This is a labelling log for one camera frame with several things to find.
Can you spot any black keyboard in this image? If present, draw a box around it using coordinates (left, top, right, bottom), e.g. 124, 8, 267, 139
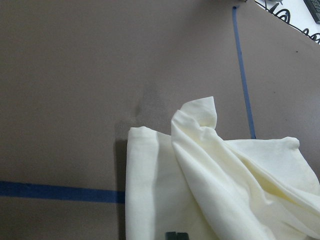
304, 0, 320, 24

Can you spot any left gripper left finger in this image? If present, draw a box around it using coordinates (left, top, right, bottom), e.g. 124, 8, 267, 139
165, 232, 177, 240

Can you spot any cream long-sleeve cat shirt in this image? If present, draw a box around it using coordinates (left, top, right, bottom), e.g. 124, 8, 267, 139
125, 97, 320, 240

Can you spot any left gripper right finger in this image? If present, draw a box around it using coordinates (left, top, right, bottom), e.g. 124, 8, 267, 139
176, 232, 189, 240

